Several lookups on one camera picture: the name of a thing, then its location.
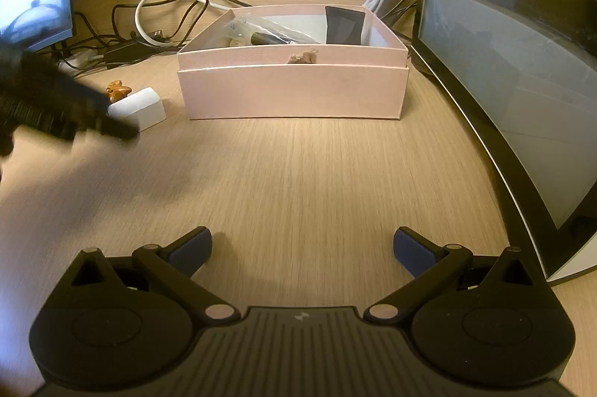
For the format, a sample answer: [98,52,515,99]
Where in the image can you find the large curved monitor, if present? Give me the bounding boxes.
[409,0,597,288]

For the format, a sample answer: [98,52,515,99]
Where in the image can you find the clear plastic bag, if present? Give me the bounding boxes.
[226,16,323,46]

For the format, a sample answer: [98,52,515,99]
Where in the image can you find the pink cardboard box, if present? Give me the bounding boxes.
[176,4,410,121]

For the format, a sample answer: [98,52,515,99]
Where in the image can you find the white power strip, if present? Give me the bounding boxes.
[57,49,106,72]

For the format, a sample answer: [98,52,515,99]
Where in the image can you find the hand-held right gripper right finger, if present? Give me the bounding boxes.
[362,226,535,324]

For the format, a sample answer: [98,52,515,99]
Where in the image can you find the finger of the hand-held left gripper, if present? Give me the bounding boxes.
[60,74,141,141]

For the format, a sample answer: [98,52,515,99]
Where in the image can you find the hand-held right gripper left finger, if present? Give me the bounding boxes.
[70,226,238,324]

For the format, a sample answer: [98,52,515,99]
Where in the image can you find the brown small figurine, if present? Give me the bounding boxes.
[104,80,132,103]

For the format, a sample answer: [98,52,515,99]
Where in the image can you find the black rectangular case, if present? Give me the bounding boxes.
[325,6,365,46]

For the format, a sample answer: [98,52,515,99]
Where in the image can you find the white looped cable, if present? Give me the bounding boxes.
[134,0,235,48]

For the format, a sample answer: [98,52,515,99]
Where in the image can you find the small tan crumpled piece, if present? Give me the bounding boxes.
[285,47,320,66]

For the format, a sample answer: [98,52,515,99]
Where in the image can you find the white rectangular block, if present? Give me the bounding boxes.
[107,87,167,131]

